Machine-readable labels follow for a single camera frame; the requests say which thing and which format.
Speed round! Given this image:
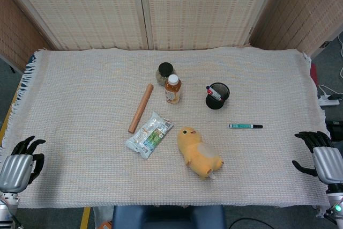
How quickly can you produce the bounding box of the yellow plush chick toy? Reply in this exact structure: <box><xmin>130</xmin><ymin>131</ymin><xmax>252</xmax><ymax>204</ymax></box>
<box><xmin>176</xmin><ymin>126</ymin><xmax>225</xmax><ymax>181</ymax></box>

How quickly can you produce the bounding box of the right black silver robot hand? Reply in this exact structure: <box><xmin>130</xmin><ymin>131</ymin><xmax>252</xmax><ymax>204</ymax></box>
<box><xmin>292</xmin><ymin>130</ymin><xmax>343</xmax><ymax>187</ymax></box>

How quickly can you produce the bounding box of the tea bottle with white cap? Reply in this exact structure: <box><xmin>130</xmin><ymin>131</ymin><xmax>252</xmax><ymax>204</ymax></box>
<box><xmin>164</xmin><ymin>73</ymin><xmax>182</xmax><ymax>105</ymax></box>

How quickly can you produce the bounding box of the brownish woven screen panel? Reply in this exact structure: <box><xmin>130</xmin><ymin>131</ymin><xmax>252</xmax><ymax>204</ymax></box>
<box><xmin>0</xmin><ymin>0</ymin><xmax>52</xmax><ymax>72</ymax></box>
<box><xmin>248</xmin><ymin>0</ymin><xmax>343</xmax><ymax>58</ymax></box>

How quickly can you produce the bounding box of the green black-capped marker pen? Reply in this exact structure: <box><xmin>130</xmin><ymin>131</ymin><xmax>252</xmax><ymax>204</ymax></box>
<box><xmin>228</xmin><ymin>123</ymin><xmax>264</xmax><ymax>130</ymax></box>

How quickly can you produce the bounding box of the white power strip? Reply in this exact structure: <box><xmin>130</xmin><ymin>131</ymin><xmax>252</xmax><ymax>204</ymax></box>
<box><xmin>318</xmin><ymin>94</ymin><xmax>340</xmax><ymax>106</ymax></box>

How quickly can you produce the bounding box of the black mesh pen holder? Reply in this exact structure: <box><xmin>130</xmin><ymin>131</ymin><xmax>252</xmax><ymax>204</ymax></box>
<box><xmin>205</xmin><ymin>82</ymin><xmax>231</xmax><ymax>110</ymax></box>

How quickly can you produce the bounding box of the white woven tablecloth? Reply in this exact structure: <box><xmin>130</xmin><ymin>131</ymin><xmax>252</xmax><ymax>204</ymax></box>
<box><xmin>0</xmin><ymin>46</ymin><xmax>332</xmax><ymax>209</ymax></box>

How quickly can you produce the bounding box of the blue padded seat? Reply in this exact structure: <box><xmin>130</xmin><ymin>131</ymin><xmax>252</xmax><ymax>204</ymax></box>
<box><xmin>111</xmin><ymin>205</ymin><xmax>227</xmax><ymax>229</ymax></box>

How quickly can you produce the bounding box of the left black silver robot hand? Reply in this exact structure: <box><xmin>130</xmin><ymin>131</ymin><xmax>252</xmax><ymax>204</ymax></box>
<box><xmin>0</xmin><ymin>135</ymin><xmax>47</xmax><ymax>194</ymax></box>

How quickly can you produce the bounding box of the white green snack bag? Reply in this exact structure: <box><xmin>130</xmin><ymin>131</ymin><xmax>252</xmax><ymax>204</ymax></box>
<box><xmin>125</xmin><ymin>111</ymin><xmax>174</xmax><ymax>160</ymax></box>

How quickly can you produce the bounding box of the red marker with blue cap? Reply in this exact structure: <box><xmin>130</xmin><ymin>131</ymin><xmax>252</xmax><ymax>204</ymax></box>
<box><xmin>206</xmin><ymin>85</ymin><xmax>224</xmax><ymax>102</ymax></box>

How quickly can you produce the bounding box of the white cable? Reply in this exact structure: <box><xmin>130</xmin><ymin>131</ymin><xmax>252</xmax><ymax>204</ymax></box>
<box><xmin>317</xmin><ymin>43</ymin><xmax>343</xmax><ymax>98</ymax></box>

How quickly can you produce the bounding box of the wooden rolling pin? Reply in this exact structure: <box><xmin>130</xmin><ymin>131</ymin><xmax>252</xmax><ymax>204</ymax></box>
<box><xmin>128</xmin><ymin>83</ymin><xmax>154</xmax><ymax>134</ymax></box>

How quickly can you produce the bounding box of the pale woven screen panel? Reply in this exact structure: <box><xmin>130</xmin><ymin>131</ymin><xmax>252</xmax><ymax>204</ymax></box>
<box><xmin>0</xmin><ymin>0</ymin><xmax>150</xmax><ymax>51</ymax></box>
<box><xmin>137</xmin><ymin>0</ymin><xmax>293</xmax><ymax>50</ymax></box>

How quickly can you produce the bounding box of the glass jar with black lid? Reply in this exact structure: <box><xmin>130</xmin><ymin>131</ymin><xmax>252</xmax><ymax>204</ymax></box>
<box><xmin>155</xmin><ymin>62</ymin><xmax>175</xmax><ymax>87</ymax></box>

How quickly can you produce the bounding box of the black floor cable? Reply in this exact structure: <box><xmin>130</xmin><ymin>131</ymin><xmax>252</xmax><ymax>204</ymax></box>
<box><xmin>227</xmin><ymin>217</ymin><xmax>277</xmax><ymax>229</ymax></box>

